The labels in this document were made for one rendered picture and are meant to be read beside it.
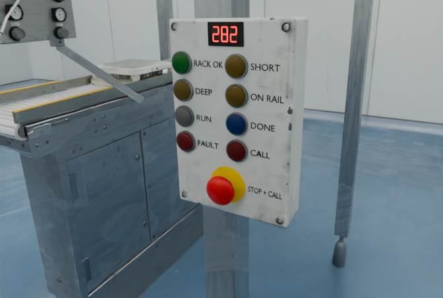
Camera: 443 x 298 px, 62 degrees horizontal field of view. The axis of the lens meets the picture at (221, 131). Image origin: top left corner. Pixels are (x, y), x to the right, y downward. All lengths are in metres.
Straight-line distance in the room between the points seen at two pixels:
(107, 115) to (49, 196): 0.33
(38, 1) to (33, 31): 0.08
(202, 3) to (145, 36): 4.74
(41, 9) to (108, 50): 4.71
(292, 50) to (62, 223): 1.09
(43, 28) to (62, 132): 0.30
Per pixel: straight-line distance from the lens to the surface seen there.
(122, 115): 1.35
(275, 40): 0.43
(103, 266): 1.55
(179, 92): 0.49
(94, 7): 5.89
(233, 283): 0.68
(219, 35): 0.45
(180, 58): 0.48
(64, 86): 1.52
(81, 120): 1.23
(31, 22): 1.08
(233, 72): 0.44
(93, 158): 1.36
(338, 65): 4.12
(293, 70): 0.42
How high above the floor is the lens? 1.20
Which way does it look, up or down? 18 degrees down
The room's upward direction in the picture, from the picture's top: 1 degrees counter-clockwise
